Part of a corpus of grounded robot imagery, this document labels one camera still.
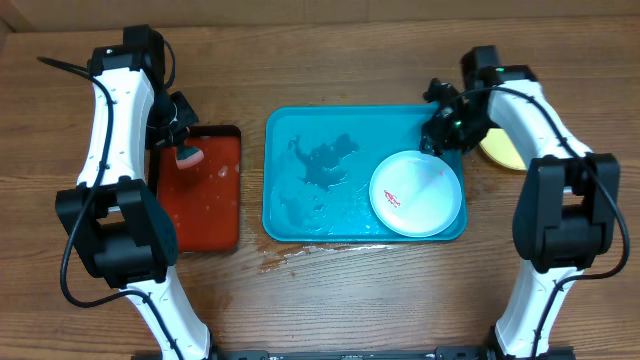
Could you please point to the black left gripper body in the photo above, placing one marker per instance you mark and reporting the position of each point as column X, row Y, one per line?
column 171, row 121

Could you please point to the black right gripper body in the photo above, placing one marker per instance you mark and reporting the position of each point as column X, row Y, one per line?
column 462, row 131

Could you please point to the yellow-green plate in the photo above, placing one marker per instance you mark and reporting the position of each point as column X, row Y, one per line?
column 500, row 149

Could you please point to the orange green scrub sponge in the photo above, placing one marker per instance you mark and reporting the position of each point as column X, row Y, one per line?
column 188, row 156

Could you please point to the light blue plate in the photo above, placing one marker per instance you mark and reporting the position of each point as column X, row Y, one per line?
column 415, row 194

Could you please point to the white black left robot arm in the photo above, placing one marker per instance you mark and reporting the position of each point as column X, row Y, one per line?
column 121, row 243

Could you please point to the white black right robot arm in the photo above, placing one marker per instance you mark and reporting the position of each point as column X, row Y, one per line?
column 567, row 226

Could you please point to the black tray with red water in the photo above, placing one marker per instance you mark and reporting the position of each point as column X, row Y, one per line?
column 203, row 200

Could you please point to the teal plastic serving tray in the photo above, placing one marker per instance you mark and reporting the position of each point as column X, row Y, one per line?
column 318, row 165

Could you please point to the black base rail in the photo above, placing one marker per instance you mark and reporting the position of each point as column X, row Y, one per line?
column 440, row 353

